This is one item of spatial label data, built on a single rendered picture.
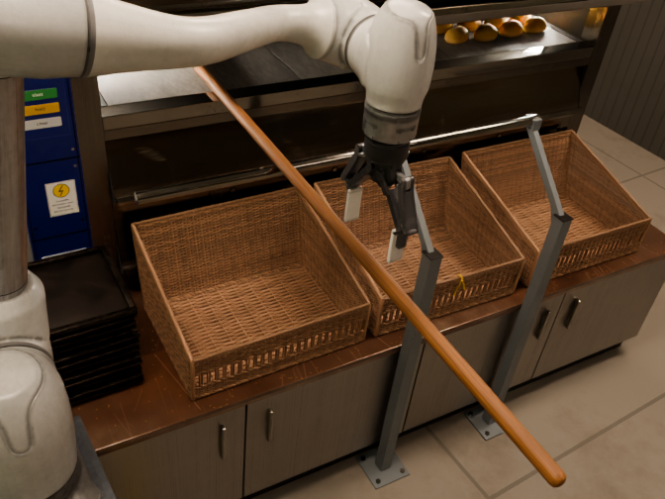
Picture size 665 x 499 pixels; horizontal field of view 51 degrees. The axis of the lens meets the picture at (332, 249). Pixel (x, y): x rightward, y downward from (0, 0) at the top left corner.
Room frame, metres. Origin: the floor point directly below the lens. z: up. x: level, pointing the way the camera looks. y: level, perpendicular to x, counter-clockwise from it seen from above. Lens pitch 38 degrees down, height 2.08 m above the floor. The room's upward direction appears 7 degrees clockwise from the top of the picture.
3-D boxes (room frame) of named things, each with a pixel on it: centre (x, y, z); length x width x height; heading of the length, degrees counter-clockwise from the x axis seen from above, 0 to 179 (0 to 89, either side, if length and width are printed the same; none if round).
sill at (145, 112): (2.12, -0.10, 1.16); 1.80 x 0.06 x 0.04; 123
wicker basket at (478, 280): (1.89, -0.27, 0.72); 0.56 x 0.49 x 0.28; 122
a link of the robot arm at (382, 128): (1.03, -0.07, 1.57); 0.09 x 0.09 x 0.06
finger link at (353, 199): (1.08, -0.03, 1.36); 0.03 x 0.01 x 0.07; 127
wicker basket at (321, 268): (1.56, 0.23, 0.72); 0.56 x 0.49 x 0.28; 124
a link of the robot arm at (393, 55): (1.04, -0.06, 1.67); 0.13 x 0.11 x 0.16; 33
